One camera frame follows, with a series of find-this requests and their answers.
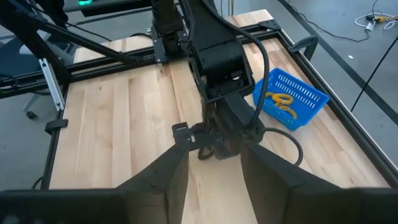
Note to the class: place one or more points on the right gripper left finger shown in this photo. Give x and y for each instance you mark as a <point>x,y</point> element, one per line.
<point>161,193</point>

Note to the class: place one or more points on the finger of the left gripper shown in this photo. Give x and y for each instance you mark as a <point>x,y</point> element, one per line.
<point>234,149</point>
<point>219,149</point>

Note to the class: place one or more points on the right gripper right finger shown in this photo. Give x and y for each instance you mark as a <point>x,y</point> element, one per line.
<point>267,193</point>

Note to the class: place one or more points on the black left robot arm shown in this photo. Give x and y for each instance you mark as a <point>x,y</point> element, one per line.
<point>214,37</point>

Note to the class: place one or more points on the blue plastic basket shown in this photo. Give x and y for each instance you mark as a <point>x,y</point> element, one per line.
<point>311,99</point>

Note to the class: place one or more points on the black table clamp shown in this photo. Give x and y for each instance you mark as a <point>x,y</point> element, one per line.
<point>303,42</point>
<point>56,124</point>

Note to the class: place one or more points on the dark desk surface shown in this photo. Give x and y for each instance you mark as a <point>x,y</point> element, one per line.
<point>118,6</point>

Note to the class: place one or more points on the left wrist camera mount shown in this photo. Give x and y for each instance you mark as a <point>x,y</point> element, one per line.
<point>228,85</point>

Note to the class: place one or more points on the black aluminium table frame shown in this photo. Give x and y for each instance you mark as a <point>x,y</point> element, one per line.
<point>362,140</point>

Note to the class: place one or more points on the silver aluminium bracket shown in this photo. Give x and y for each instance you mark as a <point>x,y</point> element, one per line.
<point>51,84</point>

